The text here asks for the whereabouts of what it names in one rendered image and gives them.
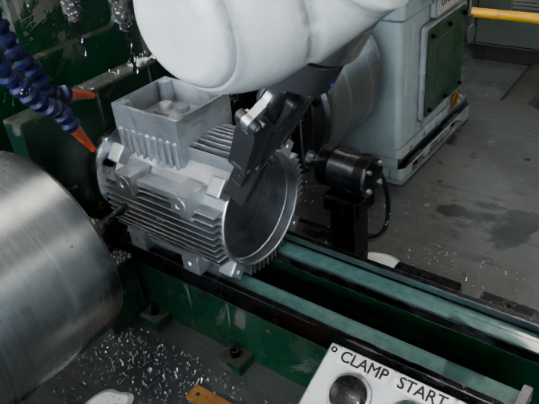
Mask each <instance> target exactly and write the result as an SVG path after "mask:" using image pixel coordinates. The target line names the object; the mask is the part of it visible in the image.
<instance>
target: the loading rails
mask: <svg viewBox="0 0 539 404"><path fill-rule="evenodd" d="M127 229H128V226H127V227H125V228H123V229H122V230H120V231H119V232H117V231H115V230H111V231H110V232H109V233H108V235H109V239H110V242H111V246H112V247H113V246H114V248H118V249H119V250H120V249H121V251H122V252H123V251H125V249H126V251H127V252H126V251H125V252H126V253H127V254H130V253H131V255H132V256H133V257H134V259H135V263H136V267H137V271H138V273H139V277H140V283H141V285H142V289H143V292H144V297H145V300H146V304H147V306H148V307H147V308H146V309H145V310H144V311H142V312H141V313H140V314H139V316H140V322H141V323H142V324H144V325H146V326H147V327H149V328H151V329H154V330H155V331H156V332H160V331H161V330H162V329H163V328H164V327H165V326H166V325H167V324H169V323H170V322H171V321H172V320H175V321H178V322H180V323H181V324H182V325H185V326H187V327H189V328H190V329H193V330H195V331H197V332H198V333H201V334H203V335H205V336H206V337H208V338H210V339H212V340H214V341H216V342H218V343H220V344H222V345H224V346H226V347H227V348H226V349H225V350H224V351H223V352H222V353H221V354H220V355H219V356H218V361H219V365H220V366H221V367H223V368H225V369H227V370H229V371H230V372H232V373H234V374H236V375H238V376H242V375H243V373H244V372H245V371H246V370H247V369H248V368H249V367H250V366H251V365H252V364H253V363H254V362H256V363H258V364H260V365H262V366H264V367H266V368H268V369H270V370H272V371H274V372H276V373H277V374H280V375H281V376H283V377H285V378H288V379H289V380H291V381H293V382H296V383H297V384H299V385H300V386H303V387H305V388H307V386H308V385H309V384H310V381H311V379H312V377H313V376H314V374H315V372H316V370H317V369H318V367H319V365H320V363H321V361H322V360H323V358H324V356H325V354H326V352H327V350H328V349H329V347H330V345H331V344H332V343H336V344H338V345H341V346H343V347H345V348H347V349H350V350H352V351H354V352H356V353H358V354H361V355H363V356H364V357H367V358H370V359H371V360H373V361H375V362H378V363H380V364H382V365H384V366H387V367H389V368H391V369H393V370H396V371H398V372H400V373H401V374H405V375H407V376H408V377H410V378H414V379H415V380H417V381H419V382H422V383H424V384H426V385H428V386H431V387H433V388H435V389H437V390H440V391H442V392H444V393H446V394H448V395H451V396H453V397H454V398H457V399H459V400H461V401H463V402H466V403H468V404H539V320H537V319H534V318H532V317H528V316H525V315H523V314H521V313H517V312H514V311H512V310H510V309H506V308H503V307H501V306H499V305H494V304H493V303H490V302H487V301H483V300H481V299H479V298H476V297H473V296H470V295H468V294H465V293H462V292H459V291H456V290H454V289H450V288H448V287H445V286H442V285H439V284H436V283H434V282H431V281H428V280H425V279H423V278H421V277H417V276H414V275H411V274H410V273H405V272H403V271H401V270H398V269H394V268H392V267H390V266H387V265H383V264H381V263H379V262H376V261H372V260H370V259H367V258H365V257H361V256H359V255H356V254H354V253H351V252H348V251H345V250H342V249H340V248H336V247H334V246H331V245H329V244H325V243H322V242H320V241H318V240H314V239H311V238H309V237H307V236H303V235H300V234H298V233H296V232H291V231H288V230H287V232H286V234H285V235H284V237H283V243H284V246H283V247H282V246H280V252H278V251H276V254H277V256H273V260H272V261H271V260H269V264H268V265H267V264H265V268H262V267H261V270H260V271H259V270H257V272H256V273H253V272H252V275H249V274H248V273H243V274H242V277H241V279H240V280H238V279H234V278H231V277H227V278H226V279H224V278H222V277H219V276H217V275H215V274H212V273H210V272H208V271H206V272H204V273H203V274H202V275H201V276H199V275H197V274H195V273H193V272H191V271H188V270H187V269H185V268H184V265H183V261H182V257H181V255H180V254H179V253H176V254H175V255H174V256H171V255H169V254H167V253H165V252H162V251H160V250H158V249H156V246H153V247H152V248H150V249H149V250H148V251H145V250H143V249H141V248H139V247H136V246H135V245H133V244H132V239H131V236H130V232H128V231H127Z"/></svg>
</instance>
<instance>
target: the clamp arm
mask: <svg viewBox="0 0 539 404"><path fill-rule="evenodd" d="M291 140H292V141H293V142H294V144H293V147H292V152H293V153H296V154H298V156H297V157H296V158H299V159H300V160H299V161H298V163H300V164H302V165H301V166H300V167H299V168H301V169H302V171H301V172H300V174H303V175H305V174H306V173H307V172H308V171H309V170H310V169H311V168H312V167H311V166H310V165H306V164H310V160H308V159H306V158H307V156H308V157H310V158H311V157H312V156H313V154H310V153H314V140H313V125H312V111H311V104H310V105H309V107H308V109H307V110H306V112H305V114H304V115H303V117H302V118H301V120H300V121H299V123H298V125H297V127H296V128H295V129H294V131H293V133H292V134H291ZM314 154H317V153H314Z"/></svg>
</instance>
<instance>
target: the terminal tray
mask: <svg viewBox="0 0 539 404"><path fill-rule="evenodd" d="M162 79H167V81H164V82H163V81H161V80H162ZM123 99H126V100H127V101H126V102H124V103H121V102H120V100H123ZM111 107H112V110H113V114H114V117H115V123H116V126H117V130H119V134H120V140H121V143H122V144H123V145H125V146H127V147H129V148H130V151H131V154H132V155H133V154H134V153H135V152H136V154H137V156H138V157H139V156H141V155H143V157H144V159H146V158H147V157H149V159H150V161H153V160H154V159H156V163H157V164H158V163H159V162H160V161H162V162H163V165H164V166H166V165H167V164H169V166H170V168H173V167H174V166H176V170H177V171H179V170H181V169H182V168H183V169H185V167H186V166H187V164H188V162H189V161H190V157H189V151H188V147H191V148H193V142H196V143H198V141H197V140H198V137H199V138H202V134H206V135H207V131H212V128H216V129H217V126H219V127H220V126H221V125H226V124H229V125H232V126H233V123H232V112H231V105H230V99H229V95H220V94H210V93H206V92H203V91H199V90H197V89H196V88H193V87H191V86H190V85H188V84H187V83H186V82H184V81H182V80H180V79H174V78H170V77H167V76H164V77H162V78H160V79H157V80H156V81H154V82H152V83H149V84H148V85H146V86H144V87H141V88H140V89H138V90H136V91H133V92H132V93H130V94H128V95H125V96H124V97H122V98H120V99H117V100H116V101H114V102H112V103H111ZM174 114H178V115H179V116H177V117H172V115H174Z"/></svg>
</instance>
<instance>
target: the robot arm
mask: <svg viewBox="0 0 539 404"><path fill-rule="evenodd" d="M408 1H409V0H133V4H134V12H135V16H136V22H137V25H138V27H139V30H140V33H141V35H142V37H143V39H144V41H145V43H146V45H147V46H148V49H149V50H150V51H151V52H152V54H153V55H154V57H155V58H156V59H157V61H158V62H159V63H160V64H161V65H162V66H163V67H164V68H165V69H166V70H167V71H168V72H170V73H171V74H172V75H174V76H175V77H177V78H178V79H180V80H182V81H184V82H186V83H187V84H188V85H190V86H191V87H193V88H196V89H197V90H199V91H203V92H206V93H210V94H220V95H229V94H240V93H246V92H250V91H256V90H258V92H257V96H256V99H257V101H256V103H255V105H254V106H253V107H252V108H251V109H250V110H249V109H248V108H246V109H243V108H240V109H238V110H237V111H236V113H235V116H234V119H235V121H236V127H235V131H234V134H233V141H232V144H231V148H230V152H229V158H228V162H229V163H230V164H232V165H233V170H232V172H231V174H230V177H229V179H228V181H227V184H226V185H225V188H224V191H225V192H226V193H227V194H228V195H229V196H230V197H232V198H233V199H234V200H235V201H236V202H237V203H238V204H239V205H240V206H243V205H244V204H245V203H247V202H248V201H250V199H251V197H252V195H253V193H254V191H255V189H256V187H257V185H258V183H259V181H260V179H261V177H262V175H263V173H264V171H265V170H266V168H267V166H268V163H267V162H266V161H268V162H269V163H270V164H272V165H275V164H276V163H277V162H278V160H279V158H278V157H276V155H275V154H274V153H275V152H276V150H277V149H278V150H281V149H282V148H284V147H285V144H286V142H287V140H288V139H289V137H290V136H291V134H292V133H293V131H294V129H295V128H296V127H297V125H298V123H299V121H300V120H301V118H302V117H303V115H304V114H305V112H306V110H307V109H308V107H309V105H310V104H311V103H312V101H313V100H314V97H315V96H316V95H321V94H324V93H326V92H328V91H329V90H330V89H331V88H332V87H333V86H334V83H335V82H336V80H337V78H338V76H339V75H340V73H341V71H342V69H343V68H344V66H345V65H347V64H349V63H352V62H353V61H354V60H356V59H357V58H358V56H359V55H360V53H361V51H362V49H363V48H364V46H365V44H366V43H367V40H368V39H369V38H370V36H371V33H372V31H373V30H374V28H375V26H376V25H377V24H378V23H379V21H380V20H381V19H382V18H384V17H386V16H387V15H389V14H390V13H392V12H393V11H395V10H397V9H398V8H400V7H401V6H403V5H405V4H406V3H407V2H408Z"/></svg>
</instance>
